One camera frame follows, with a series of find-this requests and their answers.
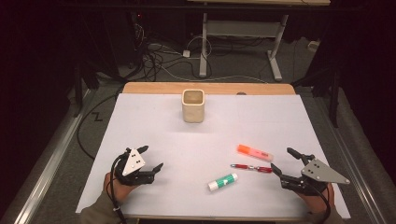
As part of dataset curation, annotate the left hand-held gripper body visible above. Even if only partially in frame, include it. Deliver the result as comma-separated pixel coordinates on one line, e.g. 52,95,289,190
114,147,156,187

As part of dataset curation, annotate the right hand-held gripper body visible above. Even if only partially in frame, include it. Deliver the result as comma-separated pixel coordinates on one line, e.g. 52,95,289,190
279,154,351,197

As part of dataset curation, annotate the red pen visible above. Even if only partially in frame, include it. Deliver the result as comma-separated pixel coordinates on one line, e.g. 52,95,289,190
230,163,274,175

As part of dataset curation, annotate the green and white glue stick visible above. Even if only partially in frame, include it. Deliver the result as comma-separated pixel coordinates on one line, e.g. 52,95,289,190
207,172,239,192

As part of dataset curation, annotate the beige square cup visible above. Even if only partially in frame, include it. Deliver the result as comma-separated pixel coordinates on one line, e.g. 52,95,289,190
181,89,205,124

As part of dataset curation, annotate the person's right hand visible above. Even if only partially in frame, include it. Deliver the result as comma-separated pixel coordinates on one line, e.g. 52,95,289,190
296,183,336,215

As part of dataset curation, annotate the person's left hand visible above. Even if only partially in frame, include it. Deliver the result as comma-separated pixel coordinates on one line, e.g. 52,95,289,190
103,172,138,203

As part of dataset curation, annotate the white table cover sheet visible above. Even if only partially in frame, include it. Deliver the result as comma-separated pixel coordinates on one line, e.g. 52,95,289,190
76,92,352,220

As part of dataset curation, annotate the orange highlighter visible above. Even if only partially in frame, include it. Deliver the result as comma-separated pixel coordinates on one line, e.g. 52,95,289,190
236,144,275,162

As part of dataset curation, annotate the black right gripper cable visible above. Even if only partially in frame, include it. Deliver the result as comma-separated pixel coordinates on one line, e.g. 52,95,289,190
311,184,332,224

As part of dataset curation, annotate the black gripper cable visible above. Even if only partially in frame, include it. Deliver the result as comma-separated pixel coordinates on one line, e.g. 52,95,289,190
106,154,128,224
311,184,332,224

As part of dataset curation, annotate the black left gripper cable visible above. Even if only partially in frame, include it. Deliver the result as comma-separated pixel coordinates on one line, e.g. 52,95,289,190
106,154,128,224

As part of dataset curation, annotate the aluminium floor rail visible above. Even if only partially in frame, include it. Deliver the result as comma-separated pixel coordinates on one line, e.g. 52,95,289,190
321,115,389,224
8,89,93,224

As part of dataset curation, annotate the black floor cable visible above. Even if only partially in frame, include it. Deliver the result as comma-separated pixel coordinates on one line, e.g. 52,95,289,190
76,88,125,161

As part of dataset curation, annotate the bundle of black floor cables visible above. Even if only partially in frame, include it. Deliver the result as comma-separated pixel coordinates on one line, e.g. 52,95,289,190
132,22,214,82

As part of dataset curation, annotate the white floor cable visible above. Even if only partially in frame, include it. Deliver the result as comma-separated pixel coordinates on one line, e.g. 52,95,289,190
160,65,269,85

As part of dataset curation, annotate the white metal desk frame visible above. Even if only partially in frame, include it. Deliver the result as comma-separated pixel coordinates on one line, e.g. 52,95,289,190
186,0,332,83

